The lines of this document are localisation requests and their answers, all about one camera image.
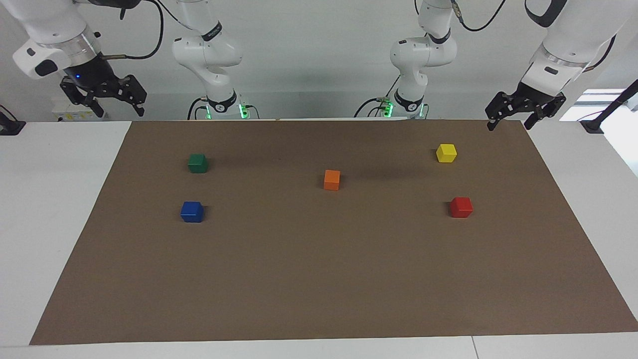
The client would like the black stand with pole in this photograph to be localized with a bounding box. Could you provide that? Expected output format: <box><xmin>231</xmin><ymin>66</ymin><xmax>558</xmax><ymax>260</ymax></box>
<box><xmin>581</xmin><ymin>79</ymin><xmax>638</xmax><ymax>134</ymax></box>

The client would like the black right base cable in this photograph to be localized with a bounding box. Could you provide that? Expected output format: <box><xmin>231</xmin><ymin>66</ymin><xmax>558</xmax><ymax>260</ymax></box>
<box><xmin>187</xmin><ymin>97</ymin><xmax>210</xmax><ymax>121</ymax></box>

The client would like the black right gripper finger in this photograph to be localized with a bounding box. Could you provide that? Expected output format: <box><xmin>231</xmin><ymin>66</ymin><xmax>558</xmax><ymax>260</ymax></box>
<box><xmin>60</xmin><ymin>82</ymin><xmax>106</xmax><ymax>119</ymax></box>
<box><xmin>116</xmin><ymin>75</ymin><xmax>148</xmax><ymax>118</ymax></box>

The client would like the black left base cable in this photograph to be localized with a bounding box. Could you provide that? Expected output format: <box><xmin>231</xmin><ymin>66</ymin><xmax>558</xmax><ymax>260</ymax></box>
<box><xmin>354</xmin><ymin>75</ymin><xmax>402</xmax><ymax>119</ymax></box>

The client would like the black table clamp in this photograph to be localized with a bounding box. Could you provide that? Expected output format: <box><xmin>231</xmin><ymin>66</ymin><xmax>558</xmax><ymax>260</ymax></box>
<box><xmin>0</xmin><ymin>105</ymin><xmax>26</xmax><ymax>136</ymax></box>

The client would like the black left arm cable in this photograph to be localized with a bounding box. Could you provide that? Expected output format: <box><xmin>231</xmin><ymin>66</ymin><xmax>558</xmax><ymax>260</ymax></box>
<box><xmin>451</xmin><ymin>0</ymin><xmax>506</xmax><ymax>32</ymax></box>

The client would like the brown table mat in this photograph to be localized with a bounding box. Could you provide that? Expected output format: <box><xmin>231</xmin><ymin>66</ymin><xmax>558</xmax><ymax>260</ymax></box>
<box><xmin>29</xmin><ymin>119</ymin><xmax>638</xmax><ymax>346</ymax></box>

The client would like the blue cube block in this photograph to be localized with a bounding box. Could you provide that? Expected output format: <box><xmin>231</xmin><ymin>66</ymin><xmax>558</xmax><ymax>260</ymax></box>
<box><xmin>180</xmin><ymin>201</ymin><xmax>204</xmax><ymax>223</ymax></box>

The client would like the black base cable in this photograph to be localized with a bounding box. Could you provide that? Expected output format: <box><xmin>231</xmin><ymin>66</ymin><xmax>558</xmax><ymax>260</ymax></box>
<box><xmin>354</xmin><ymin>75</ymin><xmax>402</xmax><ymax>119</ymax></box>
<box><xmin>187</xmin><ymin>97</ymin><xmax>210</xmax><ymax>121</ymax></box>

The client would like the red cube block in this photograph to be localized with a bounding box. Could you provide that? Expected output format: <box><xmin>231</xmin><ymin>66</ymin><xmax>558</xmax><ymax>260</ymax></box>
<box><xmin>450</xmin><ymin>197</ymin><xmax>473</xmax><ymax>218</ymax></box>

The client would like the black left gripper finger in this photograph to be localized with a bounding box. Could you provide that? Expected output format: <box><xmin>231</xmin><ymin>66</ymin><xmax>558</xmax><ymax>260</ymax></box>
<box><xmin>523</xmin><ymin>93</ymin><xmax>567</xmax><ymax>130</ymax></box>
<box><xmin>486</xmin><ymin>91</ymin><xmax>522</xmax><ymax>132</ymax></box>

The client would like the white power strip box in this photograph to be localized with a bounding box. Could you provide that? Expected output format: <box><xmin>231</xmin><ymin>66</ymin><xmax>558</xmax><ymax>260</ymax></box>
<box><xmin>52</xmin><ymin>102</ymin><xmax>108</xmax><ymax>122</ymax></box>

